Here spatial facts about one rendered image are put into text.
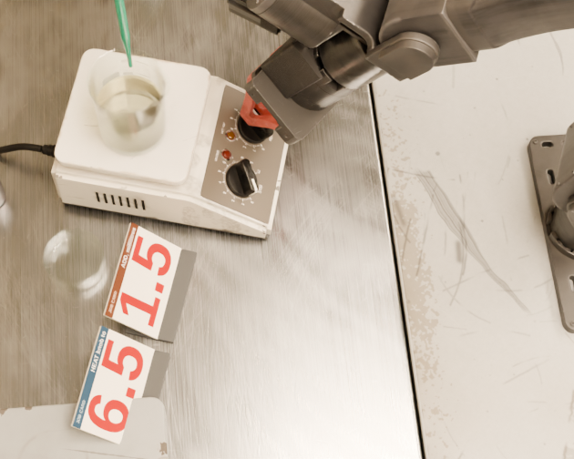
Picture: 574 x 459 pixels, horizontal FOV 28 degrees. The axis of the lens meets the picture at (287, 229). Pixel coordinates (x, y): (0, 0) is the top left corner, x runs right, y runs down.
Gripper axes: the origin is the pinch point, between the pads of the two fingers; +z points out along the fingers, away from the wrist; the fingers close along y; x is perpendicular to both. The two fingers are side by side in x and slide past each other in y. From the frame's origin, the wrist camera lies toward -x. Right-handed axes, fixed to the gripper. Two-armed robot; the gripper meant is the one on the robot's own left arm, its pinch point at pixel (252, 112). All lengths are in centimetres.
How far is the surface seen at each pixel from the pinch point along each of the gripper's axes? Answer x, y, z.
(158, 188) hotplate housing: -0.6, 11.1, 3.0
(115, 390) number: 9.8, 25.2, 6.8
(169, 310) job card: 8.6, 16.1, 7.0
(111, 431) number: 12.0, 27.9, 6.9
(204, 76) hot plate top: -5.4, 1.1, 0.7
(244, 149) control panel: 2.1, 2.4, 1.5
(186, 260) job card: 6.5, 11.5, 6.9
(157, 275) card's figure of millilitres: 5.5, 14.8, 7.0
